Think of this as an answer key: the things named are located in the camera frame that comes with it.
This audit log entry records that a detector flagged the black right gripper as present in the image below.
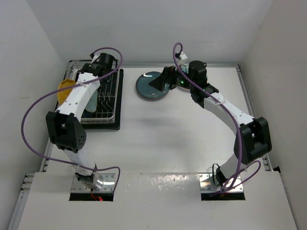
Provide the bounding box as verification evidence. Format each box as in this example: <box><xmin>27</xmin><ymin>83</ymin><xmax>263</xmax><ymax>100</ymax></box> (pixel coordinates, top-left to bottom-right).
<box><xmin>150</xmin><ymin>63</ymin><xmax>195</xmax><ymax>92</ymax></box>

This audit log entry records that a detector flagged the dark teal round plate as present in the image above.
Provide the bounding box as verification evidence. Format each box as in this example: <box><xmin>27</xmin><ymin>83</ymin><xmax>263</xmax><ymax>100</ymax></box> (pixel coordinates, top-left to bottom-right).
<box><xmin>136</xmin><ymin>71</ymin><xmax>169</xmax><ymax>101</ymax></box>

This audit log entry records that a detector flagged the light green rectangular plate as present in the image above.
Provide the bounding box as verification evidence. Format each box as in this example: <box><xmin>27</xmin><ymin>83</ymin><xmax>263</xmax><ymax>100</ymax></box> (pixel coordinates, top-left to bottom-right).
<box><xmin>85</xmin><ymin>91</ymin><xmax>98</xmax><ymax>113</ymax></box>

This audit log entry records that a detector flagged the yellow polka dot plate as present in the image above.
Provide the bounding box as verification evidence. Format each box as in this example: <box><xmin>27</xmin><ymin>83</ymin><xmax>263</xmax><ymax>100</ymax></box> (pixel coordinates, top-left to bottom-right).
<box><xmin>57</xmin><ymin>79</ymin><xmax>77</xmax><ymax>104</ymax></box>

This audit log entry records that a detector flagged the red teal floral plate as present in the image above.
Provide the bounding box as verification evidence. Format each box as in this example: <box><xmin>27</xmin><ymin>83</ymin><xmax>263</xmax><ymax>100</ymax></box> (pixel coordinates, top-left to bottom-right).
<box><xmin>177</xmin><ymin>65</ymin><xmax>190</xmax><ymax>92</ymax></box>

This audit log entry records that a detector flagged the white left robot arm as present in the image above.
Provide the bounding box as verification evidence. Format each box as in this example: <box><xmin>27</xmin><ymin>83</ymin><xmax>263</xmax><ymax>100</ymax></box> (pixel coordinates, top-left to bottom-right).
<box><xmin>46</xmin><ymin>53</ymin><xmax>117</xmax><ymax>191</ymax></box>

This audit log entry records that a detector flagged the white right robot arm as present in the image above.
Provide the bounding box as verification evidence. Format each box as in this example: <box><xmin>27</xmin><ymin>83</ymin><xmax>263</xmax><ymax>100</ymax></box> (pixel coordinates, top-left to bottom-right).
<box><xmin>149</xmin><ymin>60</ymin><xmax>272</xmax><ymax>193</ymax></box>

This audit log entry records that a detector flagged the black drip tray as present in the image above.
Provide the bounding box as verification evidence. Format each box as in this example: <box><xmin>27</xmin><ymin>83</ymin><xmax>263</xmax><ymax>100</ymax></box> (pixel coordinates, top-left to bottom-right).
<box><xmin>55</xmin><ymin>69</ymin><xmax>124</xmax><ymax>131</ymax></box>

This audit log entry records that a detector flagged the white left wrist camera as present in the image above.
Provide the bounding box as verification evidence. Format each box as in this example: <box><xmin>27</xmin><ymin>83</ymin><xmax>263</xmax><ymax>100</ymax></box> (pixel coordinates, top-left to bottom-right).
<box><xmin>90</xmin><ymin>53</ymin><xmax>99</xmax><ymax>63</ymax></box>

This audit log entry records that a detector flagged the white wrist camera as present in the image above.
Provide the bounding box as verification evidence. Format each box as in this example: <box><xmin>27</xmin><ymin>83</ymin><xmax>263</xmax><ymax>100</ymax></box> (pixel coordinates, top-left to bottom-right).
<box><xmin>175</xmin><ymin>52</ymin><xmax>188</xmax><ymax>66</ymax></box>
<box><xmin>90</xmin><ymin>53</ymin><xmax>99</xmax><ymax>63</ymax></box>

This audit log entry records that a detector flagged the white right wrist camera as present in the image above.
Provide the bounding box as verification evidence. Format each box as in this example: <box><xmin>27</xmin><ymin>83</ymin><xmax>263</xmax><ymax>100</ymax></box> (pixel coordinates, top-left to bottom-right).
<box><xmin>175</xmin><ymin>52</ymin><xmax>188</xmax><ymax>66</ymax></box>

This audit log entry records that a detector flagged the metal wire dish rack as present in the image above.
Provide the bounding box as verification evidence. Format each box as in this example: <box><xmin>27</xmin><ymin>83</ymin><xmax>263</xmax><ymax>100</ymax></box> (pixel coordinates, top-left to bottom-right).
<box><xmin>62</xmin><ymin>59</ymin><xmax>120</xmax><ymax>125</ymax></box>

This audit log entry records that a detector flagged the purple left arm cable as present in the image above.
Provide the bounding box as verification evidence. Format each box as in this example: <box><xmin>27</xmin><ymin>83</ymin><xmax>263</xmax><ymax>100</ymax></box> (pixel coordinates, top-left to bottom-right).
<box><xmin>21</xmin><ymin>47</ymin><xmax>123</xmax><ymax>190</ymax></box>

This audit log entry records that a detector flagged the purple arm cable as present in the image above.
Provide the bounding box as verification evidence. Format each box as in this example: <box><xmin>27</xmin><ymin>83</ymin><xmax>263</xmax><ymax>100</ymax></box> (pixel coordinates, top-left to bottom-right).
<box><xmin>21</xmin><ymin>47</ymin><xmax>123</xmax><ymax>190</ymax></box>
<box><xmin>173</xmin><ymin>42</ymin><xmax>261</xmax><ymax>195</ymax></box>

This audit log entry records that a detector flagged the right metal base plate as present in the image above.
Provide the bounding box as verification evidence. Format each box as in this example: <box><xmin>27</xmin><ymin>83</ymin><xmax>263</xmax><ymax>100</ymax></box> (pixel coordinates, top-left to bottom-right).
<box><xmin>199</xmin><ymin>172</ymin><xmax>244</xmax><ymax>194</ymax></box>

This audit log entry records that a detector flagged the metal base plate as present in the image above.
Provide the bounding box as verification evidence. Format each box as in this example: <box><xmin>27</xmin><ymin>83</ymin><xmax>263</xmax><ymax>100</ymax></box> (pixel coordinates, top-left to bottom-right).
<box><xmin>71</xmin><ymin>173</ymin><xmax>116</xmax><ymax>193</ymax></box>
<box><xmin>199</xmin><ymin>172</ymin><xmax>244</xmax><ymax>194</ymax></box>

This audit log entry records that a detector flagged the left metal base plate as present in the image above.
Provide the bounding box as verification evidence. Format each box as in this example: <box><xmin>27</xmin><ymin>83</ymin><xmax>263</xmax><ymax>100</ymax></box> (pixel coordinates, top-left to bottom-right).
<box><xmin>71</xmin><ymin>173</ymin><xmax>116</xmax><ymax>193</ymax></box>

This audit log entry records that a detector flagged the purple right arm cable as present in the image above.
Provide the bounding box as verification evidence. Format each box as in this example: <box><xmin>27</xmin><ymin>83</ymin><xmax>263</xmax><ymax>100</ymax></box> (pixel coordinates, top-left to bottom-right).
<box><xmin>173</xmin><ymin>42</ymin><xmax>261</xmax><ymax>195</ymax></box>

